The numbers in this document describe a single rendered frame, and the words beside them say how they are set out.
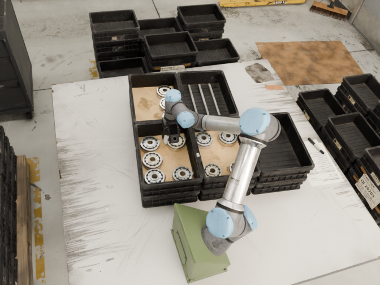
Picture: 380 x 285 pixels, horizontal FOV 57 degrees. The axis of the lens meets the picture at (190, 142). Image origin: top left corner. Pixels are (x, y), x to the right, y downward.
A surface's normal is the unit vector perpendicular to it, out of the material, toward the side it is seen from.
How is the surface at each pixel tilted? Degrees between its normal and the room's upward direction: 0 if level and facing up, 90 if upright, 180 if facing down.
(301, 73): 0
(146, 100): 0
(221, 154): 0
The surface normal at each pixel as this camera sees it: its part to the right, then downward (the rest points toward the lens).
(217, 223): -0.60, -0.05
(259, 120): -0.54, -0.31
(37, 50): 0.10, -0.63
